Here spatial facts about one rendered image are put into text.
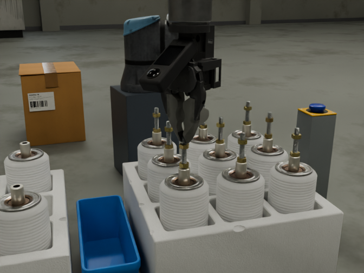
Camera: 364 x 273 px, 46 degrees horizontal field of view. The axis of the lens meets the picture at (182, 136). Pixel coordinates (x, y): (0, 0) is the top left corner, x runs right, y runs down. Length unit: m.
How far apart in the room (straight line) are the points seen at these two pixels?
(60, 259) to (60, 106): 1.13
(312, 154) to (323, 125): 0.08
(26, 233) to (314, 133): 0.71
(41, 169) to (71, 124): 0.87
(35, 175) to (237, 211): 0.45
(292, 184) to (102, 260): 0.47
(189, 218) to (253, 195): 0.13
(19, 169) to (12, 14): 6.04
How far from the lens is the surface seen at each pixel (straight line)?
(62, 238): 0.81
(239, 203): 0.83
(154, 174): 0.90
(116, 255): 1.06
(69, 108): 1.83
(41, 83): 1.81
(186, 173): 0.80
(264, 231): 0.84
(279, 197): 0.89
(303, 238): 0.90
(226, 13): 9.60
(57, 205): 0.93
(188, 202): 0.79
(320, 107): 1.11
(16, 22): 6.97
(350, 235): 1.22
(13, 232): 0.77
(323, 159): 1.15
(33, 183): 0.99
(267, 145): 0.99
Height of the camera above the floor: 0.59
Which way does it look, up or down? 18 degrees down
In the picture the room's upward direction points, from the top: straight up
